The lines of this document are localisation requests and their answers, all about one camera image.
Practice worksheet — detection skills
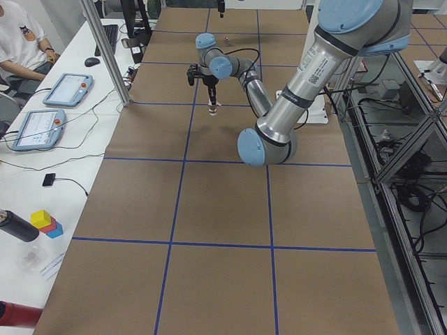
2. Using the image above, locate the small black box device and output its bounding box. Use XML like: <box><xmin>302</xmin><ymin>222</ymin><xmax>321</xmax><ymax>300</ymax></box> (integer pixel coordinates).
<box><xmin>42</xmin><ymin>173</ymin><xmax>56</xmax><ymax>187</ymax></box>

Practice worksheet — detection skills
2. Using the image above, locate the white and chrome PPR valve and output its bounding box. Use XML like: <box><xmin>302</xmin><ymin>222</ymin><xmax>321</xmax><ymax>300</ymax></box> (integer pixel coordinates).
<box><xmin>207</xmin><ymin>100</ymin><xmax>221</xmax><ymax>116</ymax></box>

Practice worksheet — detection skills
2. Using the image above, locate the black computer mouse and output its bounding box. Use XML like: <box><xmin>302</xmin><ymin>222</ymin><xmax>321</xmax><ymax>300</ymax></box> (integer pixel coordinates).
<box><xmin>84</xmin><ymin>57</ymin><xmax>101</xmax><ymax>68</ymax></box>

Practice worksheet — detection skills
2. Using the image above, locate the brown paper table mat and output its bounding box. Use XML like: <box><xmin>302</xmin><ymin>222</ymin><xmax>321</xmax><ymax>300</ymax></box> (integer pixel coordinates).
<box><xmin>36</xmin><ymin>8</ymin><xmax>399</xmax><ymax>334</ymax></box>

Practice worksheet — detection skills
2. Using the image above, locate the aluminium frame post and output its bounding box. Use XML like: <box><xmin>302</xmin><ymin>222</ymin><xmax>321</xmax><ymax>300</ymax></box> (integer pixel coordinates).
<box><xmin>80</xmin><ymin>0</ymin><xmax>130</xmax><ymax>107</ymax></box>

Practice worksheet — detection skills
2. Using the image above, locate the black camera cable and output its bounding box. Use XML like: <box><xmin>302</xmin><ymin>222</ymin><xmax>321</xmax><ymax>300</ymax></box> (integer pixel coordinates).
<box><xmin>223</xmin><ymin>47</ymin><xmax>262</xmax><ymax>80</ymax></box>

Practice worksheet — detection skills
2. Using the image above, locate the person in white shirt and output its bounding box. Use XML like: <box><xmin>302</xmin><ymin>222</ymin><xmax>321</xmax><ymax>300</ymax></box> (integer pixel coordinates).
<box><xmin>1</xmin><ymin>1</ymin><xmax>59</xmax><ymax>101</ymax></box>

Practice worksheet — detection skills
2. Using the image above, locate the black cylinder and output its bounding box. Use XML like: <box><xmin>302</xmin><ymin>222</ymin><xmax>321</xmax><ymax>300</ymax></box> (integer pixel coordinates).
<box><xmin>1</xmin><ymin>209</ymin><xmax>39</xmax><ymax>242</ymax></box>

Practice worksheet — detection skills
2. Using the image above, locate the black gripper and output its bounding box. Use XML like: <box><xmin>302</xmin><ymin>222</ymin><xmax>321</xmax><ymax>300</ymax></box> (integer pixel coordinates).
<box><xmin>203</xmin><ymin>75</ymin><xmax>219</xmax><ymax>102</ymax></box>

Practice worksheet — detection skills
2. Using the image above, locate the lower blue teach pendant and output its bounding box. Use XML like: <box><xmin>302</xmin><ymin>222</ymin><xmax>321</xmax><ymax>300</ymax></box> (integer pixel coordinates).
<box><xmin>11</xmin><ymin>109</ymin><xmax>66</xmax><ymax>151</ymax></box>

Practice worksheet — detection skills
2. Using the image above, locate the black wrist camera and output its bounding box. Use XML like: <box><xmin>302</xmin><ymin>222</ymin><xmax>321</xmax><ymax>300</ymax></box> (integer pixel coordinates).
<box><xmin>186</xmin><ymin>64</ymin><xmax>201</xmax><ymax>87</ymax></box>

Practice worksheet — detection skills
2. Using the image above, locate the red block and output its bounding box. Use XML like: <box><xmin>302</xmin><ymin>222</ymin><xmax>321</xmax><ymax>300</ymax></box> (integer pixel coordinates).
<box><xmin>39</xmin><ymin>216</ymin><xmax>57</xmax><ymax>234</ymax></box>

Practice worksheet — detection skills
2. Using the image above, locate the upper blue teach pendant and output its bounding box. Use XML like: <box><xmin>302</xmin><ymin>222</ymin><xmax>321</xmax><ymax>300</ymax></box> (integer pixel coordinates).
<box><xmin>43</xmin><ymin>73</ymin><xmax>94</xmax><ymax>107</ymax></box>

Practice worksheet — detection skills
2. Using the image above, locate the black keyboard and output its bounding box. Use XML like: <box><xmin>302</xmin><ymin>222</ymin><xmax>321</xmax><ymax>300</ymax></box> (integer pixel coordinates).
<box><xmin>103</xmin><ymin>24</ymin><xmax>119</xmax><ymax>54</ymax></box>

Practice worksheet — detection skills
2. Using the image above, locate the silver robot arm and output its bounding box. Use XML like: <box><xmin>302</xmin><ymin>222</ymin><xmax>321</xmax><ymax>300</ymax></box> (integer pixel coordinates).
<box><xmin>187</xmin><ymin>1</ymin><xmax>413</xmax><ymax>167</ymax></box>

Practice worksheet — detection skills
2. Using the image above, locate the blue block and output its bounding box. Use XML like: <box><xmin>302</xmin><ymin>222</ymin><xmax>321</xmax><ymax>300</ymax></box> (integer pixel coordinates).
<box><xmin>45</xmin><ymin>222</ymin><xmax>64</xmax><ymax>239</ymax></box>

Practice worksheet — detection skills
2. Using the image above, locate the yellow block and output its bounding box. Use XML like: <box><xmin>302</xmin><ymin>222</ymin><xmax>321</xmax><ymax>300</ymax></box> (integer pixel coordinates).
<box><xmin>31</xmin><ymin>209</ymin><xmax>52</xmax><ymax>229</ymax></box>

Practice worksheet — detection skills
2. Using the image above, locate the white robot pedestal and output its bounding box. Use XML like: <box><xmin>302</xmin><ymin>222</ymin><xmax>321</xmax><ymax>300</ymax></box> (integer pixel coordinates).
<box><xmin>265</xmin><ymin>1</ymin><xmax>345</xmax><ymax>132</ymax></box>

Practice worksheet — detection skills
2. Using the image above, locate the red cylinder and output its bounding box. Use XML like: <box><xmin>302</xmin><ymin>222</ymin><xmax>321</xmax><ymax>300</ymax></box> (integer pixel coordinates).
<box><xmin>1</xmin><ymin>301</ymin><xmax>43</xmax><ymax>328</ymax></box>

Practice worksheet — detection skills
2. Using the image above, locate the blue teach pendant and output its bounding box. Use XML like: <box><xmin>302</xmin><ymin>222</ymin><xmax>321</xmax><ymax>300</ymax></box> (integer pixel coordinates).
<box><xmin>43</xmin><ymin>73</ymin><xmax>94</xmax><ymax>107</ymax></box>
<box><xmin>11</xmin><ymin>109</ymin><xmax>66</xmax><ymax>151</ymax></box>

